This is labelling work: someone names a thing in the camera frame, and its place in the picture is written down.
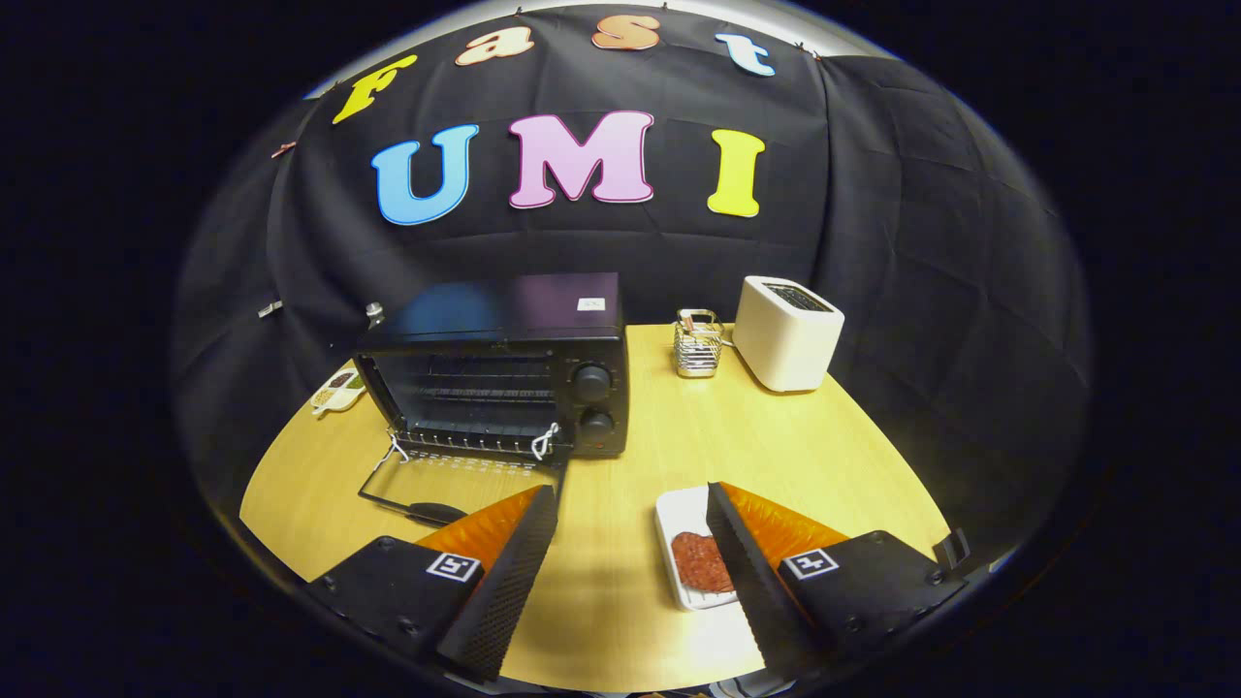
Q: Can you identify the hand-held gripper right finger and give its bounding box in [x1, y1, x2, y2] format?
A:
[706, 482, 971, 680]

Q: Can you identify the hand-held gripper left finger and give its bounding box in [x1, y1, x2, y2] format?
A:
[308, 485, 560, 682]

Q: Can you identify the red meat slice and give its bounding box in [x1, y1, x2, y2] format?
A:
[671, 531, 735, 594]

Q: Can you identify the black toaster oven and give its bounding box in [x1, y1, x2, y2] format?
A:
[351, 272, 629, 529]

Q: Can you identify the white bread toaster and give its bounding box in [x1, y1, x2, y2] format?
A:
[732, 275, 845, 394]

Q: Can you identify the white rectangular plate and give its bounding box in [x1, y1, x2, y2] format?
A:
[654, 486, 743, 613]

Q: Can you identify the divided spice dish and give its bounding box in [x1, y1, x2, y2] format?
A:
[310, 366, 366, 418]

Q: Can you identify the black backdrop cloth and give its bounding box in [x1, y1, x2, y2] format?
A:
[175, 5, 1092, 544]

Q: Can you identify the metal wire rack holder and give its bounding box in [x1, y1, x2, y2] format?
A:
[673, 308, 725, 379]

